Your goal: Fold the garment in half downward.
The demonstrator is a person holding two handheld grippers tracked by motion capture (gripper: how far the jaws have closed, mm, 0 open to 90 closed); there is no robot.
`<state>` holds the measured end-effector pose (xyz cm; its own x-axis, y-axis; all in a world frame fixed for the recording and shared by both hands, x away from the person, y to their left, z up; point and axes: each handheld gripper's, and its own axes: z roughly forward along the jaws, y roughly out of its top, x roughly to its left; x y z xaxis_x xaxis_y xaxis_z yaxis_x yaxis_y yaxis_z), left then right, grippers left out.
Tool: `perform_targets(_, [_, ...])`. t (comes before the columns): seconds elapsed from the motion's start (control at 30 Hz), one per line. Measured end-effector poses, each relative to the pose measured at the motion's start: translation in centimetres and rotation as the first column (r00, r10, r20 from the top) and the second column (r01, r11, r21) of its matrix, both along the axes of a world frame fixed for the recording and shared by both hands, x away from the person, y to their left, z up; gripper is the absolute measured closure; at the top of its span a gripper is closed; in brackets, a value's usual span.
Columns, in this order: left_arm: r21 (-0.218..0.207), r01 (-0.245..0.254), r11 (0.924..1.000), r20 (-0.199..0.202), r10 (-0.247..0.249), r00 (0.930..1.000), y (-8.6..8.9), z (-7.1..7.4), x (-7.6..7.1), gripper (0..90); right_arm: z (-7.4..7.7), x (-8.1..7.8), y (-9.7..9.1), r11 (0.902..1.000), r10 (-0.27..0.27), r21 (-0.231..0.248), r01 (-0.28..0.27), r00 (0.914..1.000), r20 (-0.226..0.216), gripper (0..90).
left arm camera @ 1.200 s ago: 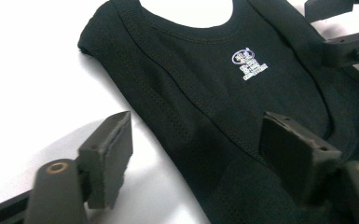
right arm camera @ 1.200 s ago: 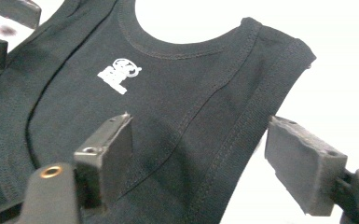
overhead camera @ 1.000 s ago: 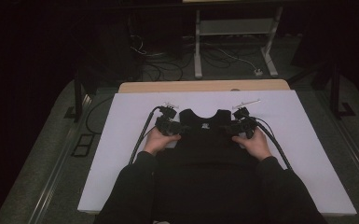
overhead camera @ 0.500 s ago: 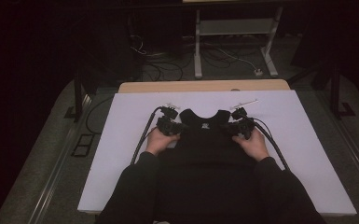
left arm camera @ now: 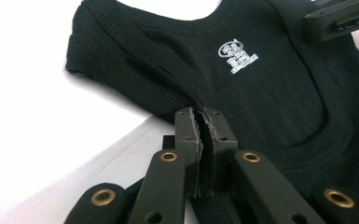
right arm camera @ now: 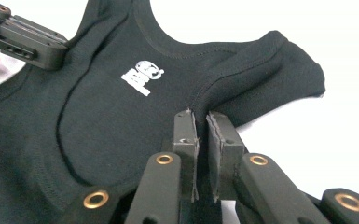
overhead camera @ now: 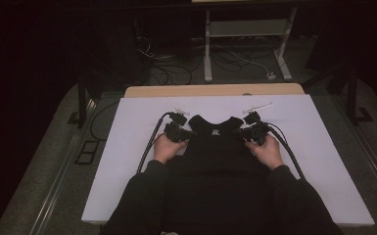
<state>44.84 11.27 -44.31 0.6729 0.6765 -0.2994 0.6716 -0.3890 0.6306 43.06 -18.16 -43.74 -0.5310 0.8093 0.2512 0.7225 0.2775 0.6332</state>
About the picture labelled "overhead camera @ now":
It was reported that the black floor cable loop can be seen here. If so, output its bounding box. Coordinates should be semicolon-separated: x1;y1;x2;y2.
89;100;120;142

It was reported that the white plug with cable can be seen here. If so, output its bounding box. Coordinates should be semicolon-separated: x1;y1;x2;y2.
229;50;277;81

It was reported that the person's left hand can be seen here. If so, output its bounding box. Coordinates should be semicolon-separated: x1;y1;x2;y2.
152;132;188;165

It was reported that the black tank top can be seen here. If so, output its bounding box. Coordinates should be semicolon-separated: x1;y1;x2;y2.
163;114;275;235

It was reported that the right hand-held gripper cable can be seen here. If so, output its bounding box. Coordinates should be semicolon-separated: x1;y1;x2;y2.
265;121;306;180

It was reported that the black metal stand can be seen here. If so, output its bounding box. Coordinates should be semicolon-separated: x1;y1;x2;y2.
67;74;106;129
306;63;375;126

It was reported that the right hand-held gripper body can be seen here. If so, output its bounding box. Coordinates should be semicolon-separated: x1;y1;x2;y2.
242;102;274;146

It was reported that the grey metal desk frame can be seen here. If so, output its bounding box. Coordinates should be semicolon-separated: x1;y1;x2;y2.
191;0;299;83

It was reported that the bundle of black floor cables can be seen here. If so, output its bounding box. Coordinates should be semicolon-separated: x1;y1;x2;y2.
136;34;204;86

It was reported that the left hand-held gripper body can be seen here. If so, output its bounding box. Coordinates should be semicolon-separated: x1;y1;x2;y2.
164;109;191;143

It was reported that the hand-held gripper cable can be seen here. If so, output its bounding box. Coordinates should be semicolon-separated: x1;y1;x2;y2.
136;112;174;174
265;121;306;180

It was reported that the person's right hand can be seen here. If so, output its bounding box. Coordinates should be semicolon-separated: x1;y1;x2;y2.
244;134;284;171

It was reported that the left hand-held gripper cable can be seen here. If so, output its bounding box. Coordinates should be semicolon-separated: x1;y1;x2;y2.
136;112;174;174

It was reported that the white table mat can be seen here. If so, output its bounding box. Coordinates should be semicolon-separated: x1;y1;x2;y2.
81;94;375;227

